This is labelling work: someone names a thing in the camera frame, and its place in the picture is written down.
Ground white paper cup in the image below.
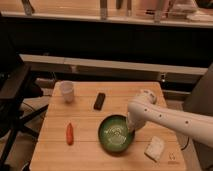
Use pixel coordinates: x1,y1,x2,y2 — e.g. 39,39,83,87
59,81,74,103

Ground black rectangular block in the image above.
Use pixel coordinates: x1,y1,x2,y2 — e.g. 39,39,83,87
94,93,105,110

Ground orange toy carrot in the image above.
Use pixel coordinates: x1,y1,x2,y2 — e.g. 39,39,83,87
66,123,74,145

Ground black tripod stand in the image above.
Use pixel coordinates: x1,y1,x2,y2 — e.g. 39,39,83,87
0,13,49,168

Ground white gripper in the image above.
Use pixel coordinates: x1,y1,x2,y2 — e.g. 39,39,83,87
126,113,146,132

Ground green ceramic bowl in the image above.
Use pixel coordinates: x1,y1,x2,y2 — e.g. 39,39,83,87
98,115,135,153

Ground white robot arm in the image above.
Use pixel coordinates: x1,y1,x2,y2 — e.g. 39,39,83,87
126,89,213,148

